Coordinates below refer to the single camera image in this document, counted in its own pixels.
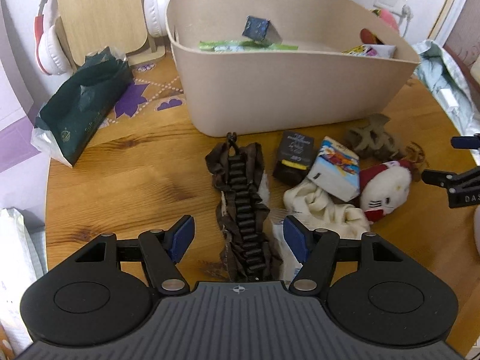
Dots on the green snack packet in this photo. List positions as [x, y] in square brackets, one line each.
[243, 46]

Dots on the brown ruffled banana hair clip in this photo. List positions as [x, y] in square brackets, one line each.
[242, 195]

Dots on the dark green tissue pack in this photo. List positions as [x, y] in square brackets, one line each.
[75, 112]

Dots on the small black box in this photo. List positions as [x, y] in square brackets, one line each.
[294, 153]

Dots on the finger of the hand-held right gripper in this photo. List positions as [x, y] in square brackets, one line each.
[442, 179]
[465, 142]

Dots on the yellow and pink packet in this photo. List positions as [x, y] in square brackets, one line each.
[369, 50]

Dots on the white and pink headphones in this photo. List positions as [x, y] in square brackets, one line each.
[48, 50]

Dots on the wooden desktop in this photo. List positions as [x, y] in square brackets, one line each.
[131, 183]

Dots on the white plastic bag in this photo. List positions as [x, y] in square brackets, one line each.
[18, 255]

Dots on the white charger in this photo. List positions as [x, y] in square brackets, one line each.
[448, 99]

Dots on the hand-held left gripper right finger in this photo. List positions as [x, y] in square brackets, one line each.
[296, 240]

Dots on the brown claw hair clip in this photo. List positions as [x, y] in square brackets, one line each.
[365, 140]

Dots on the beige storage bin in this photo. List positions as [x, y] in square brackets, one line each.
[281, 82]

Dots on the blue cube box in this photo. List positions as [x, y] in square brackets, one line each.
[260, 30]

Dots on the cartoon print tissue packet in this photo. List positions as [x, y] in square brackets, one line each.
[333, 172]

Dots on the purple floral table mat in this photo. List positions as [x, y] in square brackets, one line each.
[135, 97]

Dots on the white cat plush toy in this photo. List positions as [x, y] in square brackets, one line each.
[382, 187]

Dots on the light green cloth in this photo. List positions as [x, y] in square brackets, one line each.
[450, 71]

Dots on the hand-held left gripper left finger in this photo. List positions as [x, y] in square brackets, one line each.
[182, 240]

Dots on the white paper packet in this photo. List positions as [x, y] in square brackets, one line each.
[281, 249]

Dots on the cream white cloth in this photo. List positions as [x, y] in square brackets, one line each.
[318, 206]

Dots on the wooden headphone stand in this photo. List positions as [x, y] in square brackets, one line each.
[97, 15]

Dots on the brown hair accessory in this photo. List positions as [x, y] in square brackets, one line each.
[415, 155]

